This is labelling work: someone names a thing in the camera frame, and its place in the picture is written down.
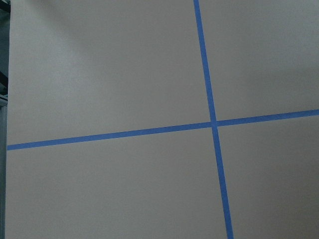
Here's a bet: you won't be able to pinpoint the grey aluminium frame rail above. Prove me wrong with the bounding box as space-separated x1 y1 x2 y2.
0 97 7 239

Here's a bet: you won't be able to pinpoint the blue tape grid lines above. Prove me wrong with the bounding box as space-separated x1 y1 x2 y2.
5 0 319 239

